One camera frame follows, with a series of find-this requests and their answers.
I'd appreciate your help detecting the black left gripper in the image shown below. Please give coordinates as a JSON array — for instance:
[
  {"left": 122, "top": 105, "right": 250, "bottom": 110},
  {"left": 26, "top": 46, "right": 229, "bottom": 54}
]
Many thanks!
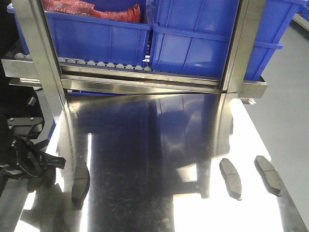
[{"left": 0, "top": 136, "right": 66, "bottom": 179}]

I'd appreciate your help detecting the grey brake pad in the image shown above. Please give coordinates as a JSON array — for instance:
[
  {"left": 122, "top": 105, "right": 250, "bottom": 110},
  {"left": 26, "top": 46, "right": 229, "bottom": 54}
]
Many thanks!
[
  {"left": 219, "top": 158, "right": 242, "bottom": 201},
  {"left": 254, "top": 156, "right": 283, "bottom": 197},
  {"left": 71, "top": 162, "right": 90, "bottom": 207}
]

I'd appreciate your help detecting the black office chair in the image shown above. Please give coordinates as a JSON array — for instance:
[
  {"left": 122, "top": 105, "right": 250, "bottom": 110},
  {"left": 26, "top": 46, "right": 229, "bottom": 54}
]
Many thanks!
[{"left": 0, "top": 0, "right": 43, "bottom": 118}]

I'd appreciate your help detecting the left blue plastic crate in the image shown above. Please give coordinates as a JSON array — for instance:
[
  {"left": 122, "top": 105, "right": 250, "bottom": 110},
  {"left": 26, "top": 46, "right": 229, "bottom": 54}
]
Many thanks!
[{"left": 7, "top": 0, "right": 152, "bottom": 66}]

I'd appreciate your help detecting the blue plastic crate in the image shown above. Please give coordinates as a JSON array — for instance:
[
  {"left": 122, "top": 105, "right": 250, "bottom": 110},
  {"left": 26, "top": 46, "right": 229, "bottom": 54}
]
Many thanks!
[
  {"left": 149, "top": 0, "right": 308, "bottom": 81},
  {"left": 7, "top": 0, "right": 152, "bottom": 66}
]

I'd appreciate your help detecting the right blue plastic crate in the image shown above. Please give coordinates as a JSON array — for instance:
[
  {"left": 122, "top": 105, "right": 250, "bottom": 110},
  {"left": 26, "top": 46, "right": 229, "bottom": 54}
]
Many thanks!
[{"left": 149, "top": 0, "right": 308, "bottom": 81}]

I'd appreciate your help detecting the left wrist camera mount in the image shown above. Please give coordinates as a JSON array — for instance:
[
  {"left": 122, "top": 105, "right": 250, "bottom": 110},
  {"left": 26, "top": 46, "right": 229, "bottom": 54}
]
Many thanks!
[{"left": 7, "top": 117, "right": 45, "bottom": 139}]

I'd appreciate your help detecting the stainless steel roller rack frame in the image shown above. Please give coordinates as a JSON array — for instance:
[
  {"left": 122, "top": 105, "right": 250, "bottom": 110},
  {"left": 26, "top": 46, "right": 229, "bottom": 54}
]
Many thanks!
[{"left": 1, "top": 0, "right": 268, "bottom": 126}]

